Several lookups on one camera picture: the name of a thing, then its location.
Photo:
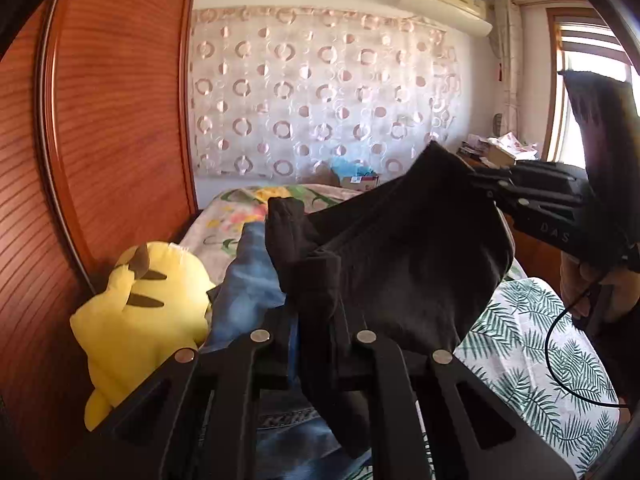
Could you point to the floral blanket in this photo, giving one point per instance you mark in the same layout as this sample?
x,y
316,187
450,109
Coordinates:
x,y
235,220

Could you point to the white air conditioner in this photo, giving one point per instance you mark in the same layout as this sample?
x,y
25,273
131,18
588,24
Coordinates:
x,y
445,2

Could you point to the beige box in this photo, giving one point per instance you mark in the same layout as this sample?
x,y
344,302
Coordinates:
x,y
502,155

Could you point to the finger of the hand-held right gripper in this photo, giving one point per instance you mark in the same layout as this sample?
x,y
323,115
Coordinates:
x,y
535,175
540,207

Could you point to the white wrapped pipe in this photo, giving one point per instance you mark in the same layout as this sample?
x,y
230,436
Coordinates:
x,y
509,60

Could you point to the wooden dresser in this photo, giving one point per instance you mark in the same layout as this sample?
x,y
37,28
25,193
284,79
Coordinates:
x,y
537,260

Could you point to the stack of dark books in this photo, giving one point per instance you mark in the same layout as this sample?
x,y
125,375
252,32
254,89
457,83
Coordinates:
x,y
472,146

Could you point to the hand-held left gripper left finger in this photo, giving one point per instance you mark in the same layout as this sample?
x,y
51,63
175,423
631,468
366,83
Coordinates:
x,y
275,355

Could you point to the leaf print bedsheet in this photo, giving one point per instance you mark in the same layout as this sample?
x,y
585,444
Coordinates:
x,y
525,350

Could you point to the window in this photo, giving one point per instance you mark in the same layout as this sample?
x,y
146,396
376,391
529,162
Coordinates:
x,y
585,90

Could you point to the pink white printed paper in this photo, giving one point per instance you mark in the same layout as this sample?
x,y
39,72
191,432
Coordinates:
x,y
515,141

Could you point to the yellow plush toy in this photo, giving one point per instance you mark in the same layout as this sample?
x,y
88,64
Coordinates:
x,y
140,320

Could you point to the blue jeans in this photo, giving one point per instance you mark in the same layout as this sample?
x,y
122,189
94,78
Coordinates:
x,y
245,290

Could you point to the wooden headboard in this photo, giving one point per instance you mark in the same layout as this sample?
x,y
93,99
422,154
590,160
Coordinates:
x,y
110,135

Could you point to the small cardboard box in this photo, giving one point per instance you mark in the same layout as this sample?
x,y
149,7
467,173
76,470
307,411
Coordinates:
x,y
362,181

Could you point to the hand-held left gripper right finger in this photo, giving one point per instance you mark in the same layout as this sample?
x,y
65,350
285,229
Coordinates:
x,y
355,360

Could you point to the black pants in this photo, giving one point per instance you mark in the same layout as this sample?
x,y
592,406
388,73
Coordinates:
x,y
400,260

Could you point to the person's right hand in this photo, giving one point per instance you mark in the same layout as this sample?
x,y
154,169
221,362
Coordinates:
x,y
575,285

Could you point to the circle pattern curtain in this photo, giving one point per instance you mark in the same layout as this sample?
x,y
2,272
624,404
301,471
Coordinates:
x,y
310,90

